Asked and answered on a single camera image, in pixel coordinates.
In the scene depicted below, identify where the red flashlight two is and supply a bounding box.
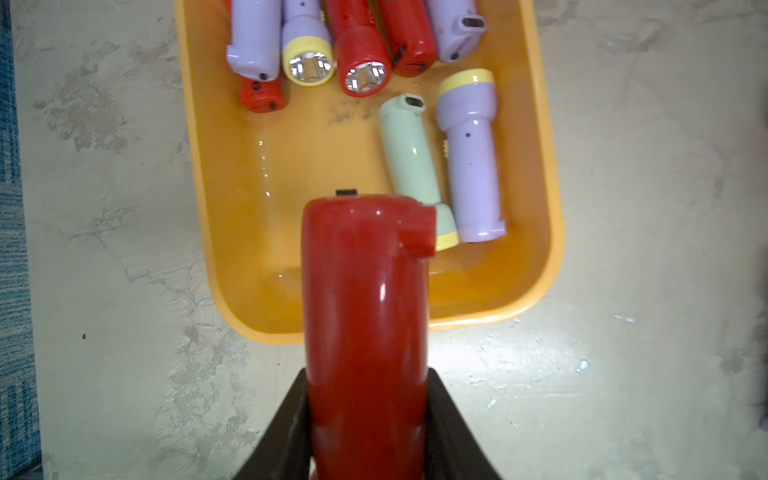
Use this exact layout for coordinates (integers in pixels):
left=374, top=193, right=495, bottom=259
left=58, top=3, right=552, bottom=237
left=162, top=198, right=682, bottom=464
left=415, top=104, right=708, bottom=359
left=325, top=0, right=392, bottom=98

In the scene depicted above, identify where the mint green flashlight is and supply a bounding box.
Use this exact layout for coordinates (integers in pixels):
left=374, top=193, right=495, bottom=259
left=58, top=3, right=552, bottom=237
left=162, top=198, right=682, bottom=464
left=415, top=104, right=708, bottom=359
left=379, top=93, right=460, bottom=251

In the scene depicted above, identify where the purple flashlight cluster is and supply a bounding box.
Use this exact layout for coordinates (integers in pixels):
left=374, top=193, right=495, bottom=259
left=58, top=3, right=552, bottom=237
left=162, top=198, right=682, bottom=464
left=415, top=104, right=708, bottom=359
left=226, top=0, right=282, bottom=82

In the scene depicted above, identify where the red flashlight white logo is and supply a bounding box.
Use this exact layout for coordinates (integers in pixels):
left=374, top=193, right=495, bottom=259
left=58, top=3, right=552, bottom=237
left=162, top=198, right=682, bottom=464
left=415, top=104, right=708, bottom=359
left=240, top=77, right=287, bottom=113

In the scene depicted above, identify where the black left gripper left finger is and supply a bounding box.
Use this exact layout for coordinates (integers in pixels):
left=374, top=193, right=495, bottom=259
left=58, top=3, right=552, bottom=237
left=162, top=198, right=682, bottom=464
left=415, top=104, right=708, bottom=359
left=233, top=369, right=312, bottom=480

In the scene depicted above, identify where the red flashlight bottom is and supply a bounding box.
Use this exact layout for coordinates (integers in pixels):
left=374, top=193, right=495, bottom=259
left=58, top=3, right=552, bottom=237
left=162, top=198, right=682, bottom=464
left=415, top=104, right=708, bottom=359
left=301, top=195, right=436, bottom=479

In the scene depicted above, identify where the red flashlight one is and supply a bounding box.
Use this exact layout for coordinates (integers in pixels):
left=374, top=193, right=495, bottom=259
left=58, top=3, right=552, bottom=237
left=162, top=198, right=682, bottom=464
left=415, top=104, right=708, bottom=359
left=377, top=0, right=438, bottom=78

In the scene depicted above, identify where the yellow plastic storage tray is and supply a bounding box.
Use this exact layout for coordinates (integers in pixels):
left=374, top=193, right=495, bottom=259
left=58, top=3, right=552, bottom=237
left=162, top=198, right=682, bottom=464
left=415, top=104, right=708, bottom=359
left=176, top=1, right=566, bottom=344

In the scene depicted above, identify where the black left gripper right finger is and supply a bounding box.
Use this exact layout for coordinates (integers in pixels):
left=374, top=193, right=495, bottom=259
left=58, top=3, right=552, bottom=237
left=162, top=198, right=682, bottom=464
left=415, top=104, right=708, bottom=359
left=424, top=368, right=501, bottom=480

